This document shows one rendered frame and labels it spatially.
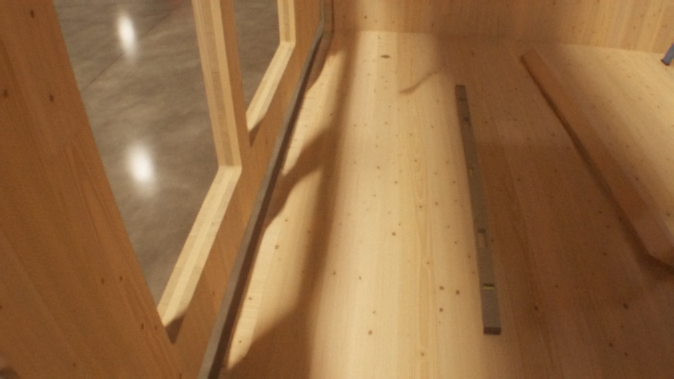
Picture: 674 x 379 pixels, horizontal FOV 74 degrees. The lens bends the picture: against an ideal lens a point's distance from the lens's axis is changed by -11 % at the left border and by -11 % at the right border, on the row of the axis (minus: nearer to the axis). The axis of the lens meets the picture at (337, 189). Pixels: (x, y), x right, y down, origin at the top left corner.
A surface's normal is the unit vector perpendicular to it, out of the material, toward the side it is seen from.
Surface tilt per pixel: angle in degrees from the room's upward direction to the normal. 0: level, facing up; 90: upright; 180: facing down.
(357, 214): 0
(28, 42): 90
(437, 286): 0
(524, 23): 90
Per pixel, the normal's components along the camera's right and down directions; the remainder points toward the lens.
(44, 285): 1.00, 0.05
